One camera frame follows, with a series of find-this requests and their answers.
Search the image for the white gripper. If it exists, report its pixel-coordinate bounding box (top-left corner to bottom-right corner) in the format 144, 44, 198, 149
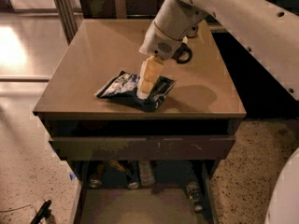
136, 21, 192, 100

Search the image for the open middle drawer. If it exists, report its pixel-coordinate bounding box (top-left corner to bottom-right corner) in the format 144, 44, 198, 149
74, 161, 220, 224

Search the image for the patterned can in drawer right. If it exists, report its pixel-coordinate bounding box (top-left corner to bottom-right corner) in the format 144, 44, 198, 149
186, 181, 203, 213

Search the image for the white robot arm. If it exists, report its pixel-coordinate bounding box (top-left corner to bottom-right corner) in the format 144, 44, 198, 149
140, 0, 299, 224

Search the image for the silver can in drawer left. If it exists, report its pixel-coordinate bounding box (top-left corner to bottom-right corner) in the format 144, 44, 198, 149
89, 163, 105, 189

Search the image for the black tool on floor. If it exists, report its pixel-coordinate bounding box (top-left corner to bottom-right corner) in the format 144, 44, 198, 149
30, 200, 51, 224

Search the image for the dark can in drawer middle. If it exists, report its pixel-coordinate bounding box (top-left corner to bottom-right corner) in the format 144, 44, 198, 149
126, 161, 139, 189

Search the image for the brown drawer cabinet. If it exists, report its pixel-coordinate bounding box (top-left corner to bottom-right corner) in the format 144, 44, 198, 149
34, 20, 246, 214

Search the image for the blue chip bag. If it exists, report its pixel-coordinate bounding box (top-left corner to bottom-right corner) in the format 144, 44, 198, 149
94, 71, 176, 112

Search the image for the snack packet in drawer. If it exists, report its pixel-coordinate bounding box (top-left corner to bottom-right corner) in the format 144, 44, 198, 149
138, 161, 155, 186

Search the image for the orange soda can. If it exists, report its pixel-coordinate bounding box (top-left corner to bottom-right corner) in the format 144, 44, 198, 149
186, 26, 198, 38

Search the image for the blue tape piece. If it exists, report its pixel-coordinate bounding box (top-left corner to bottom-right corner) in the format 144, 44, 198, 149
68, 173, 77, 180

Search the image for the closed top drawer front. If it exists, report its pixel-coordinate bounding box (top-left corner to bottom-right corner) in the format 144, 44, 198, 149
50, 135, 235, 161

